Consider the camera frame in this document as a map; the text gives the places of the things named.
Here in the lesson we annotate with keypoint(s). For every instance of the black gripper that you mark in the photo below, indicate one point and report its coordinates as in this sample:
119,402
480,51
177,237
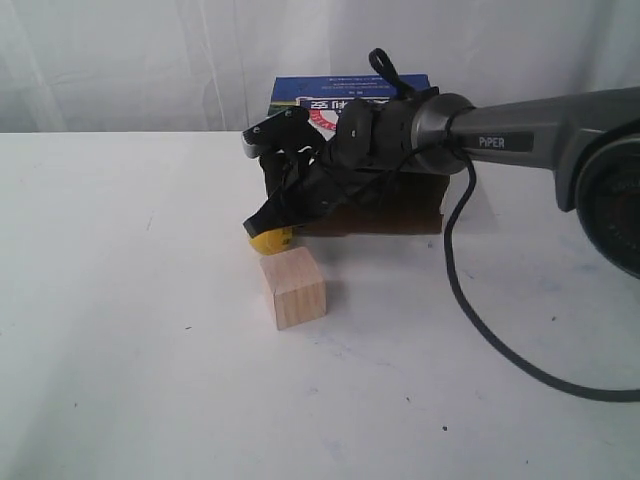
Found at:
373,143

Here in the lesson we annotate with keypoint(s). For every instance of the yellow ball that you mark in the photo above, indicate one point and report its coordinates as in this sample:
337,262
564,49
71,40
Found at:
273,241

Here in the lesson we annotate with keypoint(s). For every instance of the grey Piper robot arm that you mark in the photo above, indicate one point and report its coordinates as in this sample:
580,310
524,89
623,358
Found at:
588,141

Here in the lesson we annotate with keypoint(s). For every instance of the light wooden cube block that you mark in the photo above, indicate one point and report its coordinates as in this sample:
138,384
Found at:
295,287

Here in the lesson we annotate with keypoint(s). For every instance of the blue white cardboard box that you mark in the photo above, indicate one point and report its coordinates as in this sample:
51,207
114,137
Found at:
307,176

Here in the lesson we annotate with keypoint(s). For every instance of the white backdrop cloth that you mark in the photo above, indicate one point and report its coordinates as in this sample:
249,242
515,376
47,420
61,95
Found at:
210,65

